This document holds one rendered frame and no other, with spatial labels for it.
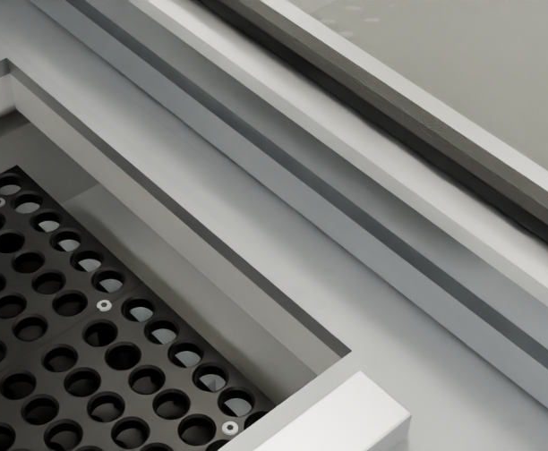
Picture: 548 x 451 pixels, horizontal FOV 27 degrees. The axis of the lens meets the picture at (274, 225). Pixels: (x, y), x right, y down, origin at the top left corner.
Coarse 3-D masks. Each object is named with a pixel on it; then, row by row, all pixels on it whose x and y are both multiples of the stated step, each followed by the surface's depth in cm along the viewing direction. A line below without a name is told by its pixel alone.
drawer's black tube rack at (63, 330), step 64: (0, 256) 44; (0, 320) 42; (64, 320) 42; (0, 384) 40; (64, 384) 40; (128, 384) 40; (0, 448) 42; (64, 448) 42; (128, 448) 38; (192, 448) 38
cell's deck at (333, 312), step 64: (0, 0) 49; (0, 64) 46; (64, 64) 46; (64, 128) 45; (128, 128) 43; (192, 128) 43; (128, 192) 43; (192, 192) 41; (256, 192) 41; (192, 256) 42; (256, 256) 39; (320, 256) 39; (256, 320) 40; (320, 320) 37; (384, 320) 37; (320, 384) 35; (384, 384) 35; (448, 384) 35; (512, 384) 35; (448, 448) 33; (512, 448) 33
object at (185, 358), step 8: (64, 240) 52; (64, 248) 52; (72, 248) 52; (80, 264) 51; (88, 264) 51; (104, 280) 50; (112, 288) 50; (136, 312) 49; (144, 312) 49; (160, 336) 48; (168, 336) 48; (184, 352) 48; (184, 360) 47; (192, 360) 47; (208, 376) 47; (208, 384) 47
